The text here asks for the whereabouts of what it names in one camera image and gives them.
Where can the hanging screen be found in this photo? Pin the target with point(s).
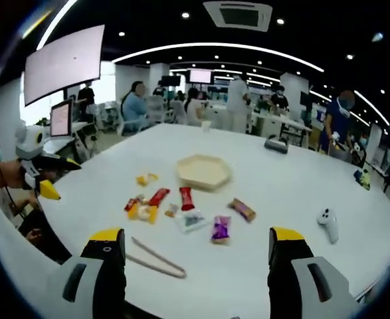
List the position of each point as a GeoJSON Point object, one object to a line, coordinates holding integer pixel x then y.
{"type": "Point", "coordinates": [200, 76]}

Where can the brown snack packet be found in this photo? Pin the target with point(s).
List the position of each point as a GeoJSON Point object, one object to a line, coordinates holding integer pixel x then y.
{"type": "Point", "coordinates": [242, 210]}

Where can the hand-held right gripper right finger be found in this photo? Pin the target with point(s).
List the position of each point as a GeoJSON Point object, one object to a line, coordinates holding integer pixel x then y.
{"type": "Point", "coordinates": [291, 285]}

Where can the ceiling air vent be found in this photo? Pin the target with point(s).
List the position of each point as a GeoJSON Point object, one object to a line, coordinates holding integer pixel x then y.
{"type": "Point", "coordinates": [238, 15]}

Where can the person's dark clothing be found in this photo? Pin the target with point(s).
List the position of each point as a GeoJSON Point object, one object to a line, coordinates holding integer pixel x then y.
{"type": "Point", "coordinates": [45, 236]}

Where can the yellow white snack packet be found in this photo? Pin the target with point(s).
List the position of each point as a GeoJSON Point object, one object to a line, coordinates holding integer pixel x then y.
{"type": "Point", "coordinates": [143, 213]}

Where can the blue yellow object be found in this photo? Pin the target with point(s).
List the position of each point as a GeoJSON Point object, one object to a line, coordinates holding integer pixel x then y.
{"type": "Point", "coordinates": [363, 178]}

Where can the grey box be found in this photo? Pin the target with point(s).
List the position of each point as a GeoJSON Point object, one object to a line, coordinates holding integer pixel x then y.
{"type": "Point", "coordinates": [276, 144]}

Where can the purple snack packet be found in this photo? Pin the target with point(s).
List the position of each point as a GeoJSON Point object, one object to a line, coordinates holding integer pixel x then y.
{"type": "Point", "coordinates": [221, 229]}

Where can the beige hexagonal container tray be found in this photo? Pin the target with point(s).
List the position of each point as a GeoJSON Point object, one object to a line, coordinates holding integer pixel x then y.
{"type": "Point", "coordinates": [203, 171]}

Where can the clear white snack packet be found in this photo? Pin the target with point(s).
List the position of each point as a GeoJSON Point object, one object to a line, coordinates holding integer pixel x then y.
{"type": "Point", "coordinates": [192, 220]}

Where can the beige food tongs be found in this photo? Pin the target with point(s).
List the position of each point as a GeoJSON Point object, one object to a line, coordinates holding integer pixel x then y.
{"type": "Point", "coordinates": [155, 260]}

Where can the white handheld controller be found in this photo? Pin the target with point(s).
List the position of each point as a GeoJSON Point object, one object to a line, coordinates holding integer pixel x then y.
{"type": "Point", "coordinates": [328, 224]}

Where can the white paper cup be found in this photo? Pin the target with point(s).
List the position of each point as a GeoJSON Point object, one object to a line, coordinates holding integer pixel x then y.
{"type": "Point", "coordinates": [206, 126]}

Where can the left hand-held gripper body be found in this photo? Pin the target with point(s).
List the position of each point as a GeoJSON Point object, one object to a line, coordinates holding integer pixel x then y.
{"type": "Point", "coordinates": [28, 143]}

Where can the red white snack packet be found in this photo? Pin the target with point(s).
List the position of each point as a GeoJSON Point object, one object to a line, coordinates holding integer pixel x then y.
{"type": "Point", "coordinates": [186, 198]}

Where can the large wall screen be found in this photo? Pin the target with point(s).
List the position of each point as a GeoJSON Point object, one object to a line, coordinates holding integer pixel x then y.
{"type": "Point", "coordinates": [63, 63]}

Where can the desktop monitor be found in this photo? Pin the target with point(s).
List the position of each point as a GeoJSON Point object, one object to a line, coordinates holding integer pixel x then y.
{"type": "Point", "coordinates": [61, 118]}

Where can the long red snack packet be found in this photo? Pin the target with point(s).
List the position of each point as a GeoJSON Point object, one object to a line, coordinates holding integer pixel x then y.
{"type": "Point", "coordinates": [159, 196]}

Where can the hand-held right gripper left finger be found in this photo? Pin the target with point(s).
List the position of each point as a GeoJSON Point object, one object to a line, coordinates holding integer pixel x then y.
{"type": "Point", "coordinates": [95, 282]}

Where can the small red snack packet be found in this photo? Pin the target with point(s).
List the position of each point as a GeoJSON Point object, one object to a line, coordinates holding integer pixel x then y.
{"type": "Point", "coordinates": [131, 203]}

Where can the yellow orange snack packet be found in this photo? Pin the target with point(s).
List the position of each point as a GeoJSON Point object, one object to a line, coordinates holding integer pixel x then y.
{"type": "Point", "coordinates": [145, 179]}

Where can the small orange snack packet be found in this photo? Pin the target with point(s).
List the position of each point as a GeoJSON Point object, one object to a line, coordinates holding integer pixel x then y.
{"type": "Point", "coordinates": [171, 210]}

